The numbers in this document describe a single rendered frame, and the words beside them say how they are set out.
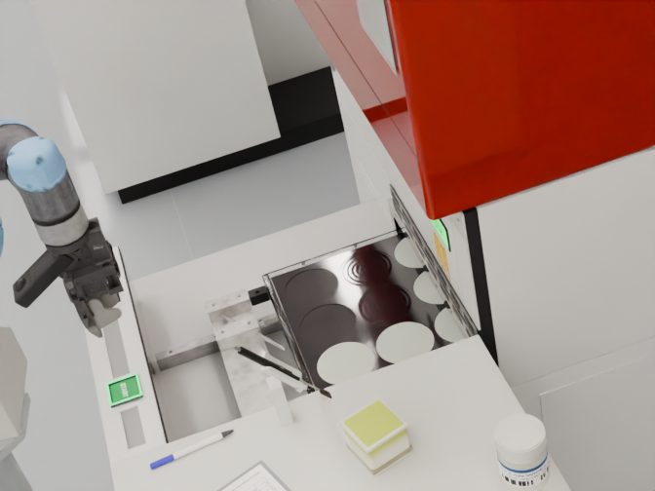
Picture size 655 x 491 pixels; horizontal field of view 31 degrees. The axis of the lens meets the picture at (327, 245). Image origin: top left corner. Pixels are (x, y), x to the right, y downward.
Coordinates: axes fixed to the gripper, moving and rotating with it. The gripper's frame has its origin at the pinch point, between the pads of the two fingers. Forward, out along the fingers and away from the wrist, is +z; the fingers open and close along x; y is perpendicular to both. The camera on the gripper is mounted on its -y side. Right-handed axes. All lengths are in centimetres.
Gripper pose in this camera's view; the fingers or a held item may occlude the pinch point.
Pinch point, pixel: (94, 331)
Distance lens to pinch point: 193.6
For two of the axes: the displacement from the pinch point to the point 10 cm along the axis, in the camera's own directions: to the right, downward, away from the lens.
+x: -2.8, -5.8, 7.7
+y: 9.4, -3.2, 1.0
